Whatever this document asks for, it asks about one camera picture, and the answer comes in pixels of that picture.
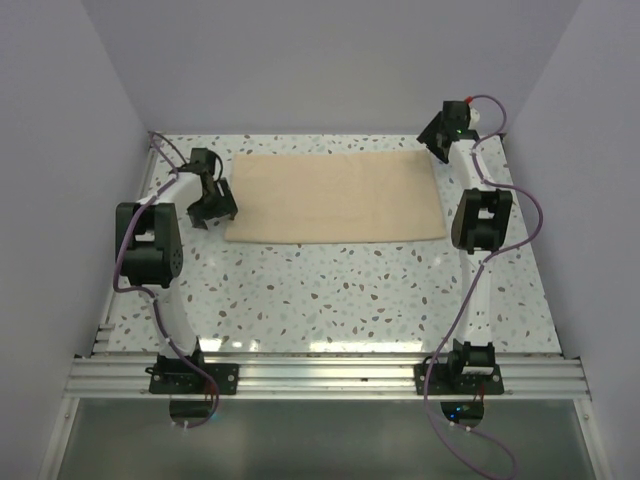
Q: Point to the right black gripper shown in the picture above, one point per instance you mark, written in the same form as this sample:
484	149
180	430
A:
428	137

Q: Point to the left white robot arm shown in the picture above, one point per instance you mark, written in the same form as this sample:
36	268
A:
150	259

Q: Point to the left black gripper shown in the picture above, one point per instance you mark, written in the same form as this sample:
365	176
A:
224	206

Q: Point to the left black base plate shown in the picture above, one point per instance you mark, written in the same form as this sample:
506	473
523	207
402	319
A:
174	377

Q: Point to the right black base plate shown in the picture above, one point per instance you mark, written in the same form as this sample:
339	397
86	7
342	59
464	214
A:
443	383

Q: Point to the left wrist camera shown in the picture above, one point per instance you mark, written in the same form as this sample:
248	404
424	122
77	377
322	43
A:
204	159

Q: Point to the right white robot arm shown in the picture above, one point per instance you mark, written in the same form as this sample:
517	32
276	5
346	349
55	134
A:
478	230

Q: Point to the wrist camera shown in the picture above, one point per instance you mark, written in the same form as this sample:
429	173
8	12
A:
459	116
204	159

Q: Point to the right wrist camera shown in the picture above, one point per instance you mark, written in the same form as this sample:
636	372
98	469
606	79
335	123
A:
459	116

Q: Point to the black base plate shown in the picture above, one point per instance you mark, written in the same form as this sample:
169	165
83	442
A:
174	377
443	383

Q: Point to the beige cloth wrap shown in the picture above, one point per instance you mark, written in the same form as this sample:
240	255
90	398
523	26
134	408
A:
370	197

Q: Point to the aluminium rail frame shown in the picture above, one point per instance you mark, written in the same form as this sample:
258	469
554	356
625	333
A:
328	377

